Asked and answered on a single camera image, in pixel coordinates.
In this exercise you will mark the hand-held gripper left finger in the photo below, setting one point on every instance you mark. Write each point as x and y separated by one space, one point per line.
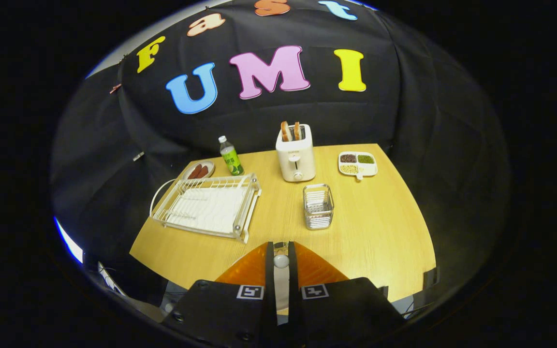
220 314

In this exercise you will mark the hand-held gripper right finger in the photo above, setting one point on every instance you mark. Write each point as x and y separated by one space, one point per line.
346 314

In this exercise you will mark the small oval sausage dish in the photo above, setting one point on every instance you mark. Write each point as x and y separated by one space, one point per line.
209 166

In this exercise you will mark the black table edge tape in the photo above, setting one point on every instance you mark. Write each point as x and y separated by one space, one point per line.
384 291
431 278

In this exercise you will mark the brown sausage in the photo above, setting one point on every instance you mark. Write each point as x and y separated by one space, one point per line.
203 172
194 171

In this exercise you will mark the yellow beans pile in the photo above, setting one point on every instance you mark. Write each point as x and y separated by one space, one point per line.
349 169

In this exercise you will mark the white divided tray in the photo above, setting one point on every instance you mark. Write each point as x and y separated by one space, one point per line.
368 169

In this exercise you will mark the green label drink bottle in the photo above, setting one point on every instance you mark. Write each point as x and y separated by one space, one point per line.
231 159

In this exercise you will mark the brown beans pile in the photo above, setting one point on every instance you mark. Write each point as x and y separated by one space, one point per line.
348 158

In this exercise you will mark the green beans pile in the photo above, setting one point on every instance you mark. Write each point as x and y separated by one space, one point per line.
365 159

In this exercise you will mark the white toaster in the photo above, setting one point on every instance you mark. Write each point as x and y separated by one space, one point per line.
297 162

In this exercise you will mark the white cloth clip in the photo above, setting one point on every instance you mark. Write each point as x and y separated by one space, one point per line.
138 155

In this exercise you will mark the toasted bread slice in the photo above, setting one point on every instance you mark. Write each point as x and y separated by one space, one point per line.
297 131
285 131

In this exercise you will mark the black backdrop cloth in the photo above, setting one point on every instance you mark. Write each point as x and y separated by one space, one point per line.
259 116

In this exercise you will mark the brown cloth clip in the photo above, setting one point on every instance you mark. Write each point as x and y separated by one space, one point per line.
115 88

